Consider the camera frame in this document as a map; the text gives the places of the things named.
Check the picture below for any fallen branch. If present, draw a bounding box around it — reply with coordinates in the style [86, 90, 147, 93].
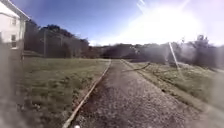
[121, 61, 152, 73]

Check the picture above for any row of trees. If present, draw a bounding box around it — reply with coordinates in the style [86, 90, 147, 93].
[25, 20, 224, 70]

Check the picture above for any pale kerb edging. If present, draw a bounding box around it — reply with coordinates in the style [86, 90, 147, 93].
[61, 59, 112, 128]

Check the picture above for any grey gravel path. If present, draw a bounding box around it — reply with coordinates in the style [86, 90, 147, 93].
[69, 59, 224, 128]

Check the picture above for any grass field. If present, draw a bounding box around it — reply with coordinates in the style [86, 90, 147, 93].
[0, 56, 112, 128]
[121, 59, 224, 114]

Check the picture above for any white building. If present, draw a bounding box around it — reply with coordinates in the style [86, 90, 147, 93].
[0, 0, 31, 61]

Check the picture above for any wire mesh fence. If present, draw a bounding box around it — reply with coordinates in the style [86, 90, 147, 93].
[23, 29, 91, 60]

